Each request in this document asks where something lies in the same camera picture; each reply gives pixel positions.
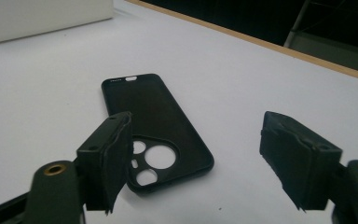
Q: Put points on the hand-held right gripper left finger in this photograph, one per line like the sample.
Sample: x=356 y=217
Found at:
x=102 y=161

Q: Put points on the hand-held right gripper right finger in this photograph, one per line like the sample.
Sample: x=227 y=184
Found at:
x=301 y=161

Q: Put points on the white plastic box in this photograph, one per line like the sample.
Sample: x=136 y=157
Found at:
x=37 y=18

